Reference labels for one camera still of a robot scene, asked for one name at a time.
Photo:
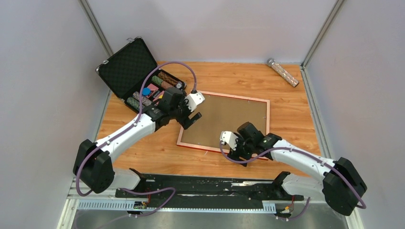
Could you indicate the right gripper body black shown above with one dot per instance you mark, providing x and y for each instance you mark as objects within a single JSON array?
[{"x": 244, "y": 148}]

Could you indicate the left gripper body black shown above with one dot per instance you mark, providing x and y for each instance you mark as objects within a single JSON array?
[{"x": 181, "y": 112}]

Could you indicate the pink wooden picture frame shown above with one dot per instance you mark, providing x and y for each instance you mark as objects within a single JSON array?
[{"x": 180, "y": 142}]

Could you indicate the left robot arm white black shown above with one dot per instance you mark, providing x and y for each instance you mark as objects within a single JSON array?
[{"x": 94, "y": 161}]

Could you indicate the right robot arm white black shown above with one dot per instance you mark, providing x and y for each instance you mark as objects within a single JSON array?
[{"x": 337, "y": 182}]

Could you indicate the pink card box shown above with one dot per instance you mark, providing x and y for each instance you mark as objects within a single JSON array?
[{"x": 154, "y": 92}]

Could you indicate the brown poker chip roll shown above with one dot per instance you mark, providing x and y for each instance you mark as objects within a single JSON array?
[{"x": 178, "y": 84}]

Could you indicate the dark green chip roll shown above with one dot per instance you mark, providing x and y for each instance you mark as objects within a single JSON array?
[{"x": 160, "y": 82}]

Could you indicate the blue round chip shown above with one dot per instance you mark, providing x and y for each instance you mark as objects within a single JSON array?
[{"x": 146, "y": 92}]

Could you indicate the green poker chip roll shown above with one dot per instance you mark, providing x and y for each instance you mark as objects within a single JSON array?
[{"x": 134, "y": 104}]

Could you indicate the black foam-lined case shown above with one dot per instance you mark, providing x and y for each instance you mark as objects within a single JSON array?
[{"x": 125, "y": 71}]

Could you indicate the glitter-filled clear tube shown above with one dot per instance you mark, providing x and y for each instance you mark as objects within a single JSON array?
[{"x": 282, "y": 72}]

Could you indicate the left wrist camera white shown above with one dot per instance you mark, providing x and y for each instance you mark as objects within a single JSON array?
[{"x": 194, "y": 99}]

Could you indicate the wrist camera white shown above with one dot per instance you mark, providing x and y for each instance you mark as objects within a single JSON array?
[
  {"x": 229, "y": 138},
  {"x": 194, "y": 99}
]

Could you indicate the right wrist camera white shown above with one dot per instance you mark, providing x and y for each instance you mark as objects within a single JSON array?
[{"x": 229, "y": 138}]

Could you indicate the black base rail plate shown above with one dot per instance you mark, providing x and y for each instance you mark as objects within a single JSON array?
[{"x": 212, "y": 192}]

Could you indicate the aluminium frame rail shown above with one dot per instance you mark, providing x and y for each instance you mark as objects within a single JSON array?
[{"x": 136, "y": 203}]

